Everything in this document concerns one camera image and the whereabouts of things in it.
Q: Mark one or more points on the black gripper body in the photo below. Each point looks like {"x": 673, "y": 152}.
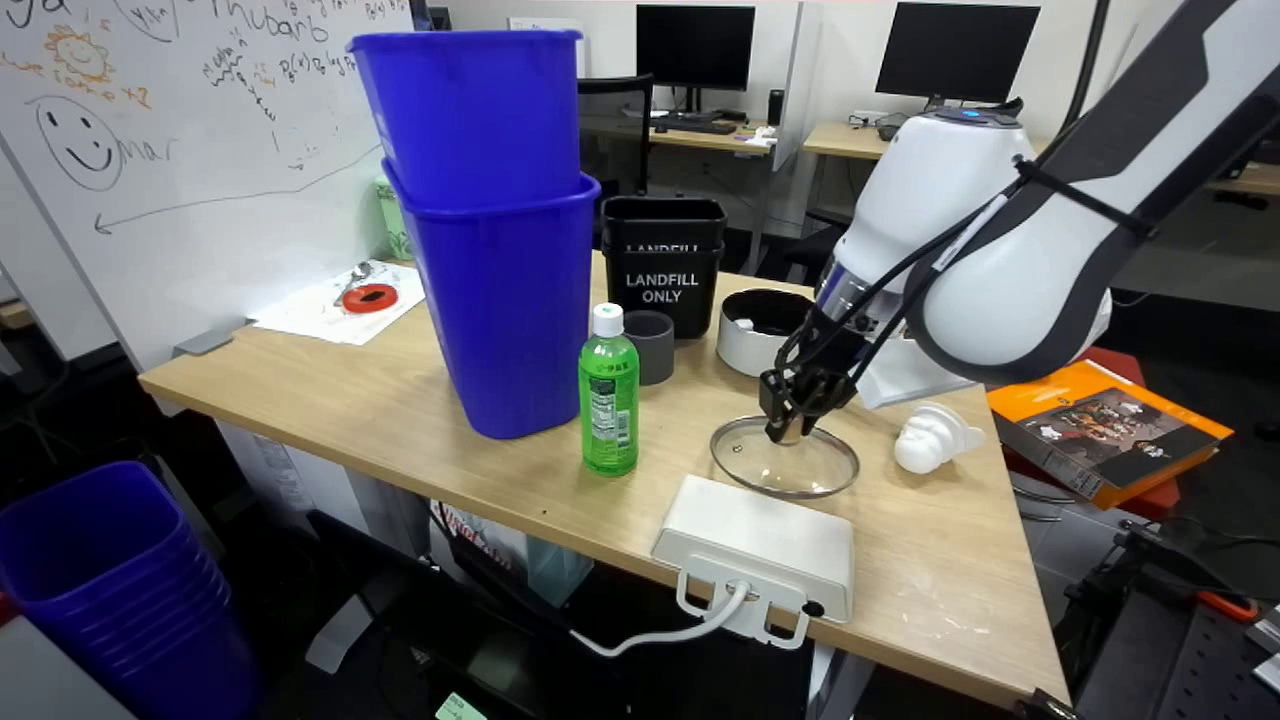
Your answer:
{"x": 817, "y": 365}

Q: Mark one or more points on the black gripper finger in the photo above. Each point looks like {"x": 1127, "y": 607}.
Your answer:
{"x": 802, "y": 427}
{"x": 772, "y": 421}

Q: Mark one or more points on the glass lid with wooden knob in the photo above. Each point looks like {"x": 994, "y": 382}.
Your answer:
{"x": 799, "y": 468}

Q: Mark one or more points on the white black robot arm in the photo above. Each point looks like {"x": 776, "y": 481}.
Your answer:
{"x": 977, "y": 257}

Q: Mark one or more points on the white light bulb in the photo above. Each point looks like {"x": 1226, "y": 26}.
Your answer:
{"x": 935, "y": 437}

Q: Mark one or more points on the white power box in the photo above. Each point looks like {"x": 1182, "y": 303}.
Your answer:
{"x": 788, "y": 554}

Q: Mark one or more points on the grey tape roll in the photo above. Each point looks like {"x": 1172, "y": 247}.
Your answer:
{"x": 655, "y": 337}

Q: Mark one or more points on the green tea bottle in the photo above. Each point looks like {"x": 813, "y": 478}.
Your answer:
{"x": 610, "y": 395}

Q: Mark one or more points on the black landfill bin stack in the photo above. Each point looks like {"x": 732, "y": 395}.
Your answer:
{"x": 660, "y": 255}

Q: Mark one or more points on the orange book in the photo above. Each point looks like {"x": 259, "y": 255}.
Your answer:
{"x": 1097, "y": 435}

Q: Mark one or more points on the lower blue recycling bin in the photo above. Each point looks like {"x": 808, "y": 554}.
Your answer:
{"x": 511, "y": 303}

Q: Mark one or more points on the blue recycling bin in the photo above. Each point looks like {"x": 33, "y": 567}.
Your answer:
{"x": 511, "y": 303}
{"x": 472, "y": 117}

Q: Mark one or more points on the background monitor right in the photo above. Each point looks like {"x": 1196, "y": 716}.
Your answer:
{"x": 952, "y": 50}

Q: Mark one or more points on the background monitor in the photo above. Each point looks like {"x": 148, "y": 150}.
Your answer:
{"x": 952, "y": 50}
{"x": 704, "y": 45}

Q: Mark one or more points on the background monitor left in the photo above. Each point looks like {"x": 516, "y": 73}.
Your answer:
{"x": 704, "y": 45}

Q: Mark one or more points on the upper blue recycling bin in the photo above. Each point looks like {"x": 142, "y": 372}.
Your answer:
{"x": 472, "y": 117}

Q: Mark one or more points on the red tape roll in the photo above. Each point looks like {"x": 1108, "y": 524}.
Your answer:
{"x": 371, "y": 299}

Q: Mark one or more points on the white paper sheet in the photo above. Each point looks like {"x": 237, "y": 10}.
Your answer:
{"x": 319, "y": 314}

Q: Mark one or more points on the large whiteboard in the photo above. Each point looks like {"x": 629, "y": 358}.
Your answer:
{"x": 198, "y": 156}

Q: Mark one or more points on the stack of blue bins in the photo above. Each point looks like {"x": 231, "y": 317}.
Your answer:
{"x": 114, "y": 574}

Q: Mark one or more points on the white pot with wooden handle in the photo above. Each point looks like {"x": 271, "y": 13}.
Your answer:
{"x": 752, "y": 329}

